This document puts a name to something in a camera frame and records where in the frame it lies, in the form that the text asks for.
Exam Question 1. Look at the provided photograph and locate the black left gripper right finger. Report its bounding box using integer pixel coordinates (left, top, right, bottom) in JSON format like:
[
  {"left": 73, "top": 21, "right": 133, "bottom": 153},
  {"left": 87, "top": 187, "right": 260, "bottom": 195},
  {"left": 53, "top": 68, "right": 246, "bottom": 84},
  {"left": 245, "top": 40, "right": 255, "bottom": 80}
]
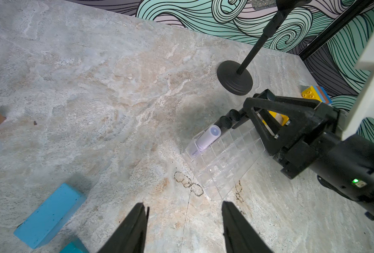
[{"left": 221, "top": 201, "right": 272, "bottom": 253}]

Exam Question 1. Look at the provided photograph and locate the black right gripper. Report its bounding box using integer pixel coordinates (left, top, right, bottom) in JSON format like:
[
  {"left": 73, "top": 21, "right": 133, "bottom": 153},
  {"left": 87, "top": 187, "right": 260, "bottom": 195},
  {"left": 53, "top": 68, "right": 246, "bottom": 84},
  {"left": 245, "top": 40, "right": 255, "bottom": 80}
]
[{"left": 243, "top": 89, "right": 374, "bottom": 220}]

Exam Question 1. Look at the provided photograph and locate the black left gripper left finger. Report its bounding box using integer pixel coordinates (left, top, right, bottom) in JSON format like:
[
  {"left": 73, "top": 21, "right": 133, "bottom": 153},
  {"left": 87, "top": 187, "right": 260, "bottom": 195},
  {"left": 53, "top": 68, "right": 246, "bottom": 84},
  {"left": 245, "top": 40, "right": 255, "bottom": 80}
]
[{"left": 98, "top": 202, "right": 150, "bottom": 253}]

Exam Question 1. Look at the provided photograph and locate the lilac lip balm tube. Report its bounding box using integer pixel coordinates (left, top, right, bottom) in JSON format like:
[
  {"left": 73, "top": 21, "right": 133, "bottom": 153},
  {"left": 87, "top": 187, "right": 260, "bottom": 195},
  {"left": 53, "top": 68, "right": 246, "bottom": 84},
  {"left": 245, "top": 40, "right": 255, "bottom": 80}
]
[{"left": 191, "top": 124, "right": 221, "bottom": 157}]

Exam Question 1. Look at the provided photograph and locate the black lipstick gold band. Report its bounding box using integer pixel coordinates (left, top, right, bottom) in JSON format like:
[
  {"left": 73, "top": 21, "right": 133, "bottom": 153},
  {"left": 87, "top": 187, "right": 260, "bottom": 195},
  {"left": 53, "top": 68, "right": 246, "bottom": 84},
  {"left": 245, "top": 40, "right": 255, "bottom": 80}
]
[{"left": 227, "top": 109, "right": 241, "bottom": 124}]

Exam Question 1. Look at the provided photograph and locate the black lipstick silver band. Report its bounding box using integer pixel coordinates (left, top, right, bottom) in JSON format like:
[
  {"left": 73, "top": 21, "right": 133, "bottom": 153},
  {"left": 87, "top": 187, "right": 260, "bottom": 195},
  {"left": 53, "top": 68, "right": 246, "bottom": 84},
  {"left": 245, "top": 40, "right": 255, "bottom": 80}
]
[{"left": 214, "top": 116, "right": 232, "bottom": 131}]

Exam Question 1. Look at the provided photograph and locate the clear acrylic lipstick organizer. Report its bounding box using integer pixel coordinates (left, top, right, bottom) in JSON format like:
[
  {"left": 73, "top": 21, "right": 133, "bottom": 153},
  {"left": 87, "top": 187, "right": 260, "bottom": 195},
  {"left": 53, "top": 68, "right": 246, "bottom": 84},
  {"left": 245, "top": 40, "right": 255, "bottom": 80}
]
[{"left": 183, "top": 121, "right": 265, "bottom": 200}]

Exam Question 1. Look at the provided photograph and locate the multicolour toy brick stack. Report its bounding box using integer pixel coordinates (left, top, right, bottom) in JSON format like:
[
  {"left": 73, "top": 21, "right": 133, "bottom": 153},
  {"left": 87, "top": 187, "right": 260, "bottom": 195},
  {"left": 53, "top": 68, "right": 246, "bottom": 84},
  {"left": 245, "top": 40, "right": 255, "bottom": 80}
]
[{"left": 301, "top": 86, "right": 332, "bottom": 105}]

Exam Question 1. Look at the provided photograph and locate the teal wedge block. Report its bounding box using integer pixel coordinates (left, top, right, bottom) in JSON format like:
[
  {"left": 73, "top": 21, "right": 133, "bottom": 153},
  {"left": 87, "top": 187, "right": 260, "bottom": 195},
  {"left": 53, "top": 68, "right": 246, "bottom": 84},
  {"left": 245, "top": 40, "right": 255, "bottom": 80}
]
[{"left": 59, "top": 238, "right": 89, "bottom": 253}]

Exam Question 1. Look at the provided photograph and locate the black microphone stand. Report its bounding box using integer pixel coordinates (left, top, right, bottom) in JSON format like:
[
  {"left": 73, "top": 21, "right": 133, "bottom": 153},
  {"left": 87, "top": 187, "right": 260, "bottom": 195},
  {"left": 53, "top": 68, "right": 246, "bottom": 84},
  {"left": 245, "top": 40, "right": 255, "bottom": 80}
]
[{"left": 217, "top": 0, "right": 312, "bottom": 96}]

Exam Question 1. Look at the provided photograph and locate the light blue foam block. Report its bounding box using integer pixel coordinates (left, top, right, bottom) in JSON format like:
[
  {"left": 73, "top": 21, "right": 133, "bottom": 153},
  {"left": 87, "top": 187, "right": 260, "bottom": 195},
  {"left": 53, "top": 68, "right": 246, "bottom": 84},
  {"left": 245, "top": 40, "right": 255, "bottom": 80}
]
[{"left": 14, "top": 183, "right": 86, "bottom": 249}]

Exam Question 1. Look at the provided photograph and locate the silver glitter microphone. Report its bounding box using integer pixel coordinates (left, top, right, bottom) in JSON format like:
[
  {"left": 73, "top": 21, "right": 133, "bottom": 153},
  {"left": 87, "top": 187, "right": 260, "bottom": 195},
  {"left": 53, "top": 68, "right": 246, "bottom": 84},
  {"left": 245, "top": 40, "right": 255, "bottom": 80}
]
[{"left": 251, "top": 0, "right": 277, "bottom": 11}]

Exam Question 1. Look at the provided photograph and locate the yellow triangular plastic frame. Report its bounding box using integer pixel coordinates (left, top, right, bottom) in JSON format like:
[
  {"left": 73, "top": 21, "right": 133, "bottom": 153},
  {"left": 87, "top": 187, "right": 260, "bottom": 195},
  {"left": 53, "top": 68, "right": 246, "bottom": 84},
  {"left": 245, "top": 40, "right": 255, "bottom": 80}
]
[{"left": 260, "top": 111, "right": 289, "bottom": 126}]

